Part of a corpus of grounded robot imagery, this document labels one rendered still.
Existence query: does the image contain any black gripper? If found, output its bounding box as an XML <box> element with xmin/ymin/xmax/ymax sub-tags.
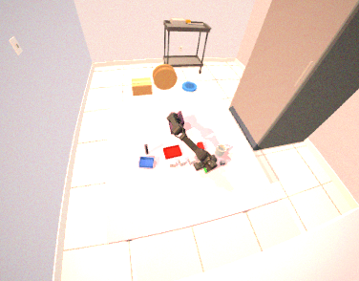
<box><xmin>194</xmin><ymin>155</ymin><xmax>218</xmax><ymax>171</ymax></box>

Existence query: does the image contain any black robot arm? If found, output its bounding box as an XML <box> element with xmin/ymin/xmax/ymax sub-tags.
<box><xmin>167</xmin><ymin>112</ymin><xmax>218</xmax><ymax>172</ymax></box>

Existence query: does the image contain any red tray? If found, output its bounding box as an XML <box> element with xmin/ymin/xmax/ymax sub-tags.
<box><xmin>163</xmin><ymin>145</ymin><xmax>182</xmax><ymax>160</ymax></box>

